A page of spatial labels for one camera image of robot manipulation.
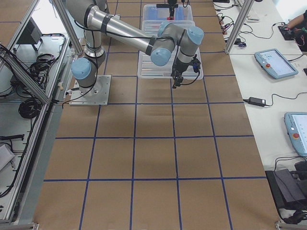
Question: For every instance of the blue teach pendant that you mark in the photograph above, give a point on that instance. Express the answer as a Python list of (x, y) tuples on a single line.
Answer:
[(296, 125), (275, 64)]

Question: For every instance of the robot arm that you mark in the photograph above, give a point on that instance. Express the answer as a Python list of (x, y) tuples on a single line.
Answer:
[(88, 15)]

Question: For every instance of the clear plastic box lid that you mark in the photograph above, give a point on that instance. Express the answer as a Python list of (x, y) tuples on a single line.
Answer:
[(180, 39)]

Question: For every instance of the black power adapter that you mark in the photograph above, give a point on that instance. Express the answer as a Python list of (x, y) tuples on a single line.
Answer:
[(257, 101)]

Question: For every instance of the aluminium frame post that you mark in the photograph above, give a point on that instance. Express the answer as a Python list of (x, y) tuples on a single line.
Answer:
[(247, 5)]

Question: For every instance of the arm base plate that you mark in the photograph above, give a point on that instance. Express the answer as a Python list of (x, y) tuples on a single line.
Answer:
[(98, 95)]

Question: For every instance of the black box handle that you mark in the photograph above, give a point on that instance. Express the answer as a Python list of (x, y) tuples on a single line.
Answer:
[(166, 6)]

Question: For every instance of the clear plastic storage box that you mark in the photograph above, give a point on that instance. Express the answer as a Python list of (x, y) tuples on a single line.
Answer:
[(153, 13)]

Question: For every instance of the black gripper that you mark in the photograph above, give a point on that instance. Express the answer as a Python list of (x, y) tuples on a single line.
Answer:
[(180, 66), (172, 9)]

